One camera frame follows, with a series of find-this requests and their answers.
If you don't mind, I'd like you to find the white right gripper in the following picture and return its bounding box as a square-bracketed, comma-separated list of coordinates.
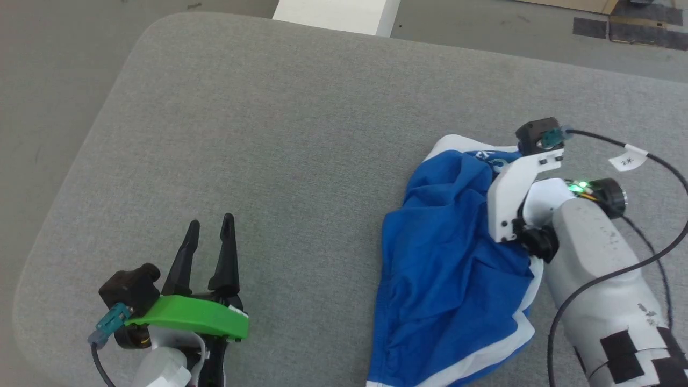
[486, 147, 577, 243]

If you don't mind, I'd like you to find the black cable with white label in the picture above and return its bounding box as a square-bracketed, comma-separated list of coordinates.
[542, 128, 688, 387]

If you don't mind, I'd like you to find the black cable with teal plug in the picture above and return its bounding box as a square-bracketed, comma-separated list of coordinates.
[88, 302, 133, 387]

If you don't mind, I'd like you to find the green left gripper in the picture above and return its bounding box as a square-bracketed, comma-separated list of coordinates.
[125, 213, 250, 387]

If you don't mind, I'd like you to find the white paper cable label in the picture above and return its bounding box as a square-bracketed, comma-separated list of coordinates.
[608, 144, 649, 173]

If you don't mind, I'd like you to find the white square pillar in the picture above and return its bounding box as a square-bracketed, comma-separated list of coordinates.
[272, 0, 402, 38]

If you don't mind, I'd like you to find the light wooden frame beam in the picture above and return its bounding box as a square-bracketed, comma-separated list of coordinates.
[515, 0, 620, 16]

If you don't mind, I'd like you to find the small black floor tape patch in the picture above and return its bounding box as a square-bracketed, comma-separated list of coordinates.
[572, 17, 608, 40]

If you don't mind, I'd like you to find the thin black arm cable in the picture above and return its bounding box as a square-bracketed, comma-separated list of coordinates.
[621, 214, 672, 329]

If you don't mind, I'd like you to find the blue garment with white trim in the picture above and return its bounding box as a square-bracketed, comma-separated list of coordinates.
[366, 134, 544, 387]

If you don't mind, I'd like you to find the long black floor tape patch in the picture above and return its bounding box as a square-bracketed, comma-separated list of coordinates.
[608, 21, 688, 52]

